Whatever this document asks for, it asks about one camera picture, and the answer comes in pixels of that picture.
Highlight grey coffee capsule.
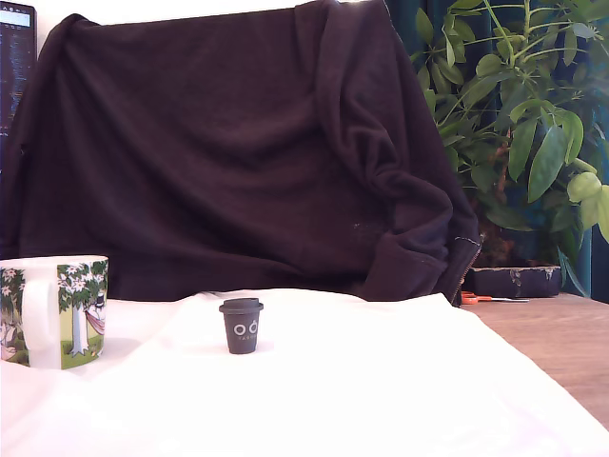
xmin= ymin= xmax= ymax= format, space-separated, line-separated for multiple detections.
xmin=218 ymin=298 xmax=265 ymax=356

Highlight dark brown draped cloth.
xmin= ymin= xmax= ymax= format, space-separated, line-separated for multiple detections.
xmin=0 ymin=0 xmax=481 ymax=308

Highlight white tablecloth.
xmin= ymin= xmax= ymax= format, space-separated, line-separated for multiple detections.
xmin=0 ymin=288 xmax=609 ymax=457

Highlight dark flat case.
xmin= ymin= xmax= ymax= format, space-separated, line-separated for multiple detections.
xmin=468 ymin=265 xmax=562 ymax=300

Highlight white mug with green print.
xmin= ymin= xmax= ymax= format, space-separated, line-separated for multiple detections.
xmin=0 ymin=254 xmax=110 ymax=371

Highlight green leafy houseplant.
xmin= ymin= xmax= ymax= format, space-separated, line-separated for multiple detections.
xmin=408 ymin=0 xmax=609 ymax=299

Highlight computer monitor with dark screen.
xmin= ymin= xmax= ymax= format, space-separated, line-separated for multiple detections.
xmin=0 ymin=0 xmax=38 ymax=182

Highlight orange handled scissors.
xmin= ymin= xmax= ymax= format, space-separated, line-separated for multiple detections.
xmin=460 ymin=289 xmax=530 ymax=306

